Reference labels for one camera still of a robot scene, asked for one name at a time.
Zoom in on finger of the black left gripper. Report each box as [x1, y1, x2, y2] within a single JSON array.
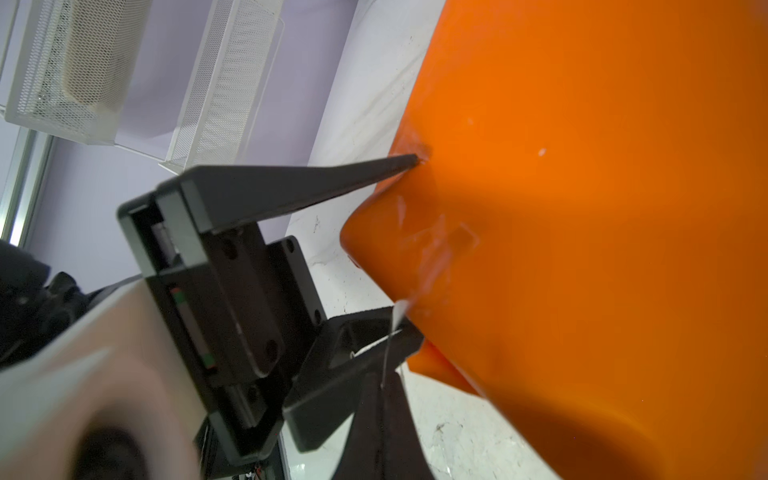
[[282, 307, 424, 453], [155, 154, 420, 234]]

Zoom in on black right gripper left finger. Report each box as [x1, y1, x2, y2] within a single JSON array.
[[332, 374, 384, 480]]

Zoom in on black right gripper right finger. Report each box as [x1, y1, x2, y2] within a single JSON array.
[[382, 373, 434, 480]]

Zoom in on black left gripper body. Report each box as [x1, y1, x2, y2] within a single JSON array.
[[117, 193, 325, 466]]

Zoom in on orange wrapping paper sheet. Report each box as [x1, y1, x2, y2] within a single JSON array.
[[341, 1, 767, 479]]

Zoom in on white mesh upper shelf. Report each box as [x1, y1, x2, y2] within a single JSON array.
[[5, 0, 152, 146]]

